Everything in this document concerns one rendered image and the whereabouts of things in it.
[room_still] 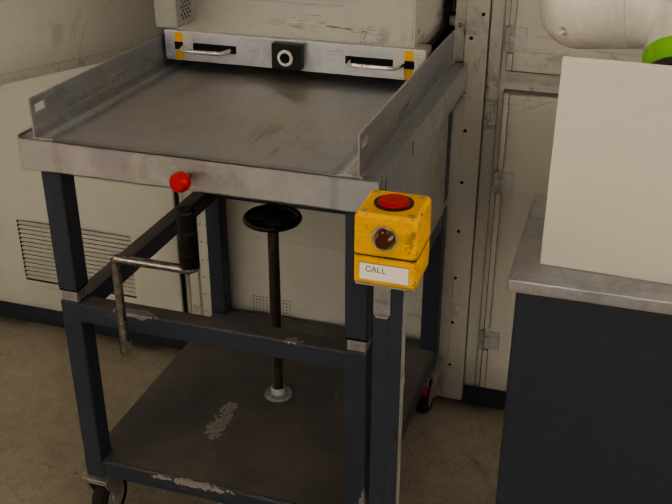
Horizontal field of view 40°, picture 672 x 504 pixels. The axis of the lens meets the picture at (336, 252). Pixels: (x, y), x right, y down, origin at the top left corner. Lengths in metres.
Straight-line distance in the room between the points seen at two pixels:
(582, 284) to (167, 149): 0.67
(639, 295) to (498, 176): 0.79
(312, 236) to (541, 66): 0.68
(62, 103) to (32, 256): 1.04
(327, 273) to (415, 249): 1.14
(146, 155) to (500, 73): 0.82
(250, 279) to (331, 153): 0.93
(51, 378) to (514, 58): 1.41
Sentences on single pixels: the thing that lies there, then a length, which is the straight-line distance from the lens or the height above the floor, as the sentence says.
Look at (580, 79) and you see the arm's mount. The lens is 1.25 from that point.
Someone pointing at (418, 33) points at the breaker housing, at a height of 0.95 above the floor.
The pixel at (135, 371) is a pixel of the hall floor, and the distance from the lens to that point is 2.48.
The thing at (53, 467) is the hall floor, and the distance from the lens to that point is 2.22.
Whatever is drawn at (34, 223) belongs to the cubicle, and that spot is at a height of 0.32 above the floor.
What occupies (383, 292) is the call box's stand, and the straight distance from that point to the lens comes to 1.18.
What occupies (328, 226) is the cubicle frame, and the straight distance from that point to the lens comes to 2.20.
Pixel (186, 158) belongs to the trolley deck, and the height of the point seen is 0.85.
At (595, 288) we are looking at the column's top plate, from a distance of 1.31.
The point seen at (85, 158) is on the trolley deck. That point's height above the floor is 0.82.
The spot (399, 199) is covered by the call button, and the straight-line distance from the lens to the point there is 1.14.
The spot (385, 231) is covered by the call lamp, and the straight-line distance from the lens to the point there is 1.11.
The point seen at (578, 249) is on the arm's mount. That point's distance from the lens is 1.34.
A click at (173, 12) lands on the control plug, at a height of 0.98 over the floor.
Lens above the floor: 1.36
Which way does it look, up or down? 27 degrees down
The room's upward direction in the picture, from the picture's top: straight up
